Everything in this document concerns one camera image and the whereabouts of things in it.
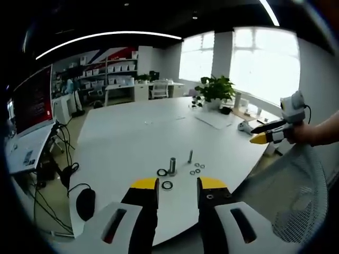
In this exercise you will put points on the short ceiling light strip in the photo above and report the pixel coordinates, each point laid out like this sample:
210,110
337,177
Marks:
268,12

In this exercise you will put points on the shelf with white bins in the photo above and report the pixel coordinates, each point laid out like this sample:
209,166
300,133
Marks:
111,67

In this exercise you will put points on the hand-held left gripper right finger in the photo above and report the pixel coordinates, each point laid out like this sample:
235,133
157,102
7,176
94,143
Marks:
217,206

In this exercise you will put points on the small black object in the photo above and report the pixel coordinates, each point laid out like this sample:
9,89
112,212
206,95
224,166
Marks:
225,110

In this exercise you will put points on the white paper sheet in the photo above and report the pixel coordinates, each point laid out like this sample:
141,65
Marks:
215,121

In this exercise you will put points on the white chair with black pad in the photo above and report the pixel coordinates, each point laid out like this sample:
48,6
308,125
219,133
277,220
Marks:
84,203

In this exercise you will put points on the grey mesh office chair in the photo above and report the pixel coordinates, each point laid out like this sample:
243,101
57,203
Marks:
296,185

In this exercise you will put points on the long ceiling light strip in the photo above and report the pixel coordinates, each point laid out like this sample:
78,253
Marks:
106,35

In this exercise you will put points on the white low cabinet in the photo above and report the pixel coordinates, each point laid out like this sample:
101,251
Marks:
63,108

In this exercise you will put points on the white bottle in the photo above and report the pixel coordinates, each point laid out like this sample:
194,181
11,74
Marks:
238,100

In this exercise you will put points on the white side desk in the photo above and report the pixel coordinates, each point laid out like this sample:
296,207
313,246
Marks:
26,150

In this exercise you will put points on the large steel threaded stud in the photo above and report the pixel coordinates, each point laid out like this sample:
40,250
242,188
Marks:
173,166

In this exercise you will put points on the green potted plant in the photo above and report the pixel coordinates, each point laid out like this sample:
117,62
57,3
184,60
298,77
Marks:
215,90

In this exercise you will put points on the white handheld controller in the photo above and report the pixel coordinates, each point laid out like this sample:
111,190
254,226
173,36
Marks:
245,127

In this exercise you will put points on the white mesh office chair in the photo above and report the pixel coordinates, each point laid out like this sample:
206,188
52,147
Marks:
159,89

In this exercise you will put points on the small steel threaded stud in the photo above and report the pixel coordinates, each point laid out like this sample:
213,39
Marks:
190,156

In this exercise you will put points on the person's right hand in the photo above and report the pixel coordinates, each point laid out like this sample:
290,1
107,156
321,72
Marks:
300,135

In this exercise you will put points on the dark monitor screen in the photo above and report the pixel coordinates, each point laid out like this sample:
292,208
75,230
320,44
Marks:
31,100

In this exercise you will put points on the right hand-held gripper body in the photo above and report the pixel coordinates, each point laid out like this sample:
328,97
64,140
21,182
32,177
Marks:
292,108

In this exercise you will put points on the large black washer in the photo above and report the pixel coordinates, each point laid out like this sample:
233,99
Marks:
167,185
162,172

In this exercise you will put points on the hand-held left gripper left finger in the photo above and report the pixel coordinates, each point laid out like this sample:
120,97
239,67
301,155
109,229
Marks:
137,209

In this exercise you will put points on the white background desk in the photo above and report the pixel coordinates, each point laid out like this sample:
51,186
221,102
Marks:
119,88

